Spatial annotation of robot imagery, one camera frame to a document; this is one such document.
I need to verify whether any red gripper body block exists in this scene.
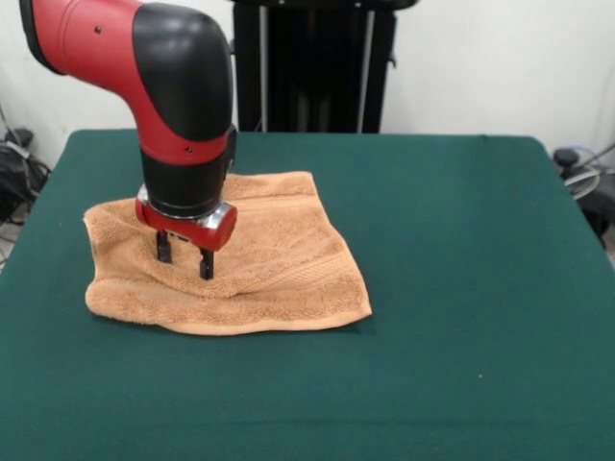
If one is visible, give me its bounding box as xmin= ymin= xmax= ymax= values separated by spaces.
xmin=134 ymin=184 xmax=239 ymax=253

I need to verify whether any black robot pedestal frame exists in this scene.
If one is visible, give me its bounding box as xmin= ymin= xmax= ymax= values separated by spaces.
xmin=225 ymin=0 xmax=419 ymax=134

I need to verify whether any orange terry towel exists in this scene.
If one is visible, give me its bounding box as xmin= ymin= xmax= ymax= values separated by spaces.
xmin=82 ymin=171 xmax=375 ymax=337

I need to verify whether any black cable bundle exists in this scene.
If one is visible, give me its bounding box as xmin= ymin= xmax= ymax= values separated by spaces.
xmin=0 ymin=142 xmax=53 ymax=227

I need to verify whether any dark green table cloth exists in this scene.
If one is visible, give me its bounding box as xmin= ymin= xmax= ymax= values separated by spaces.
xmin=0 ymin=128 xmax=615 ymax=461

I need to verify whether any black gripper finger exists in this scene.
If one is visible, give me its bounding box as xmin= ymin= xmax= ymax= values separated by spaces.
xmin=154 ymin=230 xmax=174 ymax=264
xmin=197 ymin=245 xmax=216 ymax=281

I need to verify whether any black equipment block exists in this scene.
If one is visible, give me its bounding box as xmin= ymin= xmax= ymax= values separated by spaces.
xmin=574 ymin=180 xmax=615 ymax=251

